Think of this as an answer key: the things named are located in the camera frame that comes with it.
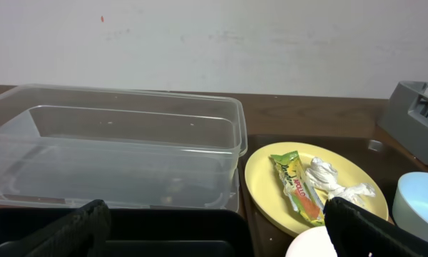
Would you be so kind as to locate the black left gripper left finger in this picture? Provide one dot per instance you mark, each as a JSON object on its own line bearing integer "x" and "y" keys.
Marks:
{"x": 81, "y": 233}

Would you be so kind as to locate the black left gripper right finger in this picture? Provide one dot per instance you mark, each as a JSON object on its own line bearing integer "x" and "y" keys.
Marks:
{"x": 355, "y": 231}

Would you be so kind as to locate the pink white bowl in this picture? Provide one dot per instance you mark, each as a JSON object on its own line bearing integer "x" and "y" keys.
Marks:
{"x": 314, "y": 242}

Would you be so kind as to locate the green orange snack wrapper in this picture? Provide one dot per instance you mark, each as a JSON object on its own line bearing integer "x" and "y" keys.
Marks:
{"x": 302, "y": 195}

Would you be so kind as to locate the white tissue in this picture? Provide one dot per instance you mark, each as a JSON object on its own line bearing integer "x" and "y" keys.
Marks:
{"x": 323, "y": 176}

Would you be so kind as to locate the light blue bowl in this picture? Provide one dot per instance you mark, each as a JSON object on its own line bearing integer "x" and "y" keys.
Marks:
{"x": 410, "y": 205}

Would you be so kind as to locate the black plastic waste tray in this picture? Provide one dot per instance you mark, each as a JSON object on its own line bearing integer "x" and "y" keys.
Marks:
{"x": 147, "y": 232}

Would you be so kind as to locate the clear plastic waste bin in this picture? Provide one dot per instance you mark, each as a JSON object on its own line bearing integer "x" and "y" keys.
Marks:
{"x": 64, "y": 146}

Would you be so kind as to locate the grey dishwasher rack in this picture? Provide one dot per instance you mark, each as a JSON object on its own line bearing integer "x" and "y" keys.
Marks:
{"x": 406, "y": 118}

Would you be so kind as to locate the dark brown serving tray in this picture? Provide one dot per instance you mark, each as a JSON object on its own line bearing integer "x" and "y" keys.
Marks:
{"x": 384, "y": 163}

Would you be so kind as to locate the yellow plate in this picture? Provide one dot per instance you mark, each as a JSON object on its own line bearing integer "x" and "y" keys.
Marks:
{"x": 266, "y": 188}

